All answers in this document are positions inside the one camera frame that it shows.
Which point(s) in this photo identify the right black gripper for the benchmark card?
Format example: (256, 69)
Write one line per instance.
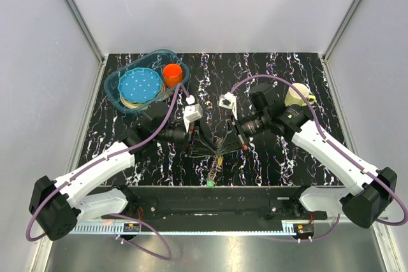
(236, 138)

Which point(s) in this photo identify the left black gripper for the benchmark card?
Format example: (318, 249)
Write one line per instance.
(195, 133)

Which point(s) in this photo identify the green key tag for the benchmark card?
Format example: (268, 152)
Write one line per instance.
(210, 183)

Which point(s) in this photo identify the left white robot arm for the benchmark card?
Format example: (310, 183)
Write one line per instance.
(58, 205)

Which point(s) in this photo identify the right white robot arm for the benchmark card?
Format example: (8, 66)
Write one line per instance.
(366, 190)

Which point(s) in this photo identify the cream yellow mug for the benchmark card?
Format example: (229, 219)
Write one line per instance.
(292, 97)

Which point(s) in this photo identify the orange plastic cup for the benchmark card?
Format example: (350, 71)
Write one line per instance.
(172, 74)

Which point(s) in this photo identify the beige plate under blue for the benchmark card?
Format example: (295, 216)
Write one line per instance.
(137, 101)

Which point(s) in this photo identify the blue dotted plate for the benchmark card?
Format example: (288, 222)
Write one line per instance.
(144, 81)

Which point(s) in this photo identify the blue plastic basket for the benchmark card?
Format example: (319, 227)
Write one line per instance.
(155, 60)

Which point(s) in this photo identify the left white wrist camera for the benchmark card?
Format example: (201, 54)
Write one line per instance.
(192, 112)

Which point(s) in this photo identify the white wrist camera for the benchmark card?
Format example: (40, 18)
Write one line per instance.
(229, 101)
(192, 112)

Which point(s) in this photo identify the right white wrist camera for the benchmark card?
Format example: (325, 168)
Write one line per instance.
(229, 101)

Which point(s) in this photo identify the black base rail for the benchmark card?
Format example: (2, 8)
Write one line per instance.
(272, 203)

